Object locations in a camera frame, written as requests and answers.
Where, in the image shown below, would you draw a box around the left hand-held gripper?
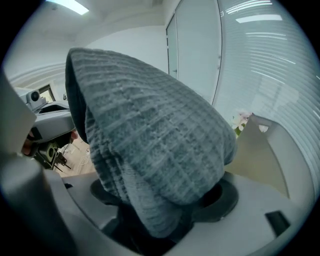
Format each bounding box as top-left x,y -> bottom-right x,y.
14,84 -> 75,171

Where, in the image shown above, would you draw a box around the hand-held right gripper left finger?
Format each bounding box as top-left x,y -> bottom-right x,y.
43,171 -> 141,256

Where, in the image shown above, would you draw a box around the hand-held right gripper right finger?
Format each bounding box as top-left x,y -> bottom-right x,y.
174,172 -> 310,256

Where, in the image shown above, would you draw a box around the grey plastic bin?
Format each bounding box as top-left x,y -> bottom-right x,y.
224,113 -> 311,201

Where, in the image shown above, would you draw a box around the grey waffle-knit clothes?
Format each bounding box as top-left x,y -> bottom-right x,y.
64,47 -> 238,252

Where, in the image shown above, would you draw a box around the person's left hand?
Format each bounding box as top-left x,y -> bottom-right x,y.
21,131 -> 36,157

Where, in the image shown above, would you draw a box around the ceiling light panel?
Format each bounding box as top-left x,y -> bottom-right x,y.
44,0 -> 90,15

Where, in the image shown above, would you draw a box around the white power cable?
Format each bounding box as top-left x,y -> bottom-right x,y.
76,147 -> 92,173

